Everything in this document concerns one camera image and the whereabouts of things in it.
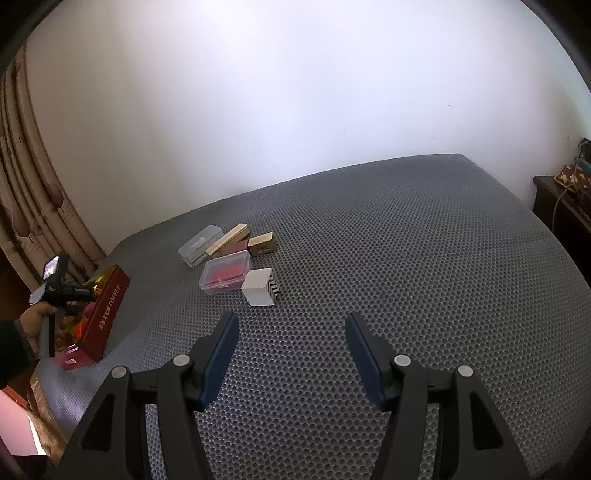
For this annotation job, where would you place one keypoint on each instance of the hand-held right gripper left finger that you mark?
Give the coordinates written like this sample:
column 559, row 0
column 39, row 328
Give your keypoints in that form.
column 221, row 360

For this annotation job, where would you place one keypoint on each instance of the grey honeycomb mat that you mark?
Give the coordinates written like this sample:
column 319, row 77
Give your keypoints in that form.
column 392, row 230

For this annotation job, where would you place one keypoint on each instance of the person's left hand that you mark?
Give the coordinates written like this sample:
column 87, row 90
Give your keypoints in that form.
column 32, row 323

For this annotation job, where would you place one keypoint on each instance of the red tin box gold interior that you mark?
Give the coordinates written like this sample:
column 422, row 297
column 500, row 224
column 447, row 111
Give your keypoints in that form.
column 108, row 314

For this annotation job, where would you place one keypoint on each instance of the brown and beige block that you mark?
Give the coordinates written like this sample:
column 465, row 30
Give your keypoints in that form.
column 263, row 242

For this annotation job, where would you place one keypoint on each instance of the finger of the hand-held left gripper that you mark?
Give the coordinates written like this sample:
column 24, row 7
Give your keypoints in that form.
column 81, row 294

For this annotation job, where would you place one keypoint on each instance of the dark wooden cabinet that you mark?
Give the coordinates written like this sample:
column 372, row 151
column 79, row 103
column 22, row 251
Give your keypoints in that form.
column 570, row 221

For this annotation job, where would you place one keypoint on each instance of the pink clear plastic box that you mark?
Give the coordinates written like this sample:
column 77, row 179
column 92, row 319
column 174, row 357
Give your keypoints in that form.
column 226, row 272

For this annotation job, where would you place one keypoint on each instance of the white cube zigzag side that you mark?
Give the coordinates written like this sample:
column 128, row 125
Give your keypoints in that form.
column 256, row 288

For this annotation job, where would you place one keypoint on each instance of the gold rectangular bar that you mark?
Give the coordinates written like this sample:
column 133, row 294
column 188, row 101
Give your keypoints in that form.
column 228, row 240

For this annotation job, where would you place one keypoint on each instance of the floral pouch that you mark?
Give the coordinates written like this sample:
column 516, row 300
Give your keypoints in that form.
column 572, row 177

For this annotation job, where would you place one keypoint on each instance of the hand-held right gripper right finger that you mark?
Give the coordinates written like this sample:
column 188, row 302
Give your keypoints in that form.
column 367, row 364

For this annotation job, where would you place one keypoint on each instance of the beige printed curtain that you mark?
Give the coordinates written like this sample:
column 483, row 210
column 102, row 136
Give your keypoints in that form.
column 37, row 194

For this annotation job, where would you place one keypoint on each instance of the teal box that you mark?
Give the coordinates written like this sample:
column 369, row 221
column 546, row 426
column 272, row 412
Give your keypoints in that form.
column 584, row 165

